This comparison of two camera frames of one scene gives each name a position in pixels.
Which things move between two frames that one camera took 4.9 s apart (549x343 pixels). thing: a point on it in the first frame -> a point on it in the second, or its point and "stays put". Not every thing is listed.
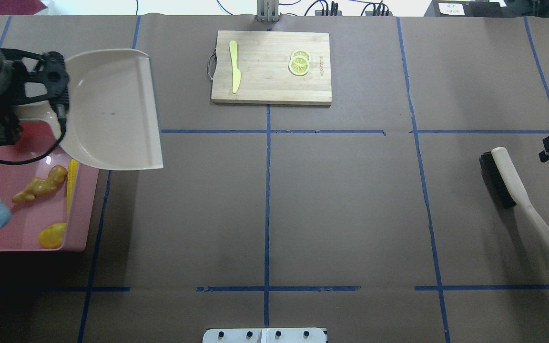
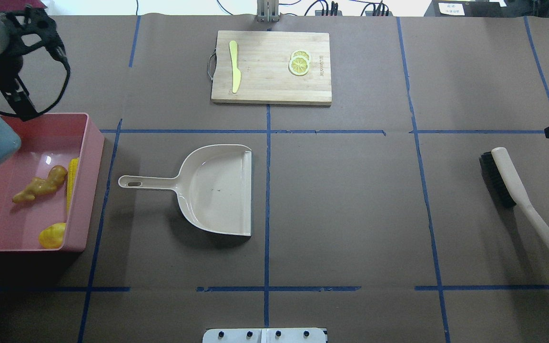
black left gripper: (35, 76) -> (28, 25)
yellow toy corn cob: (72, 175) stays put
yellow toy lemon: (51, 237) stays put
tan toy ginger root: (38, 186) stays put
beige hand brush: (506, 183) stays put
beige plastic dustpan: (111, 121) -> (213, 187)
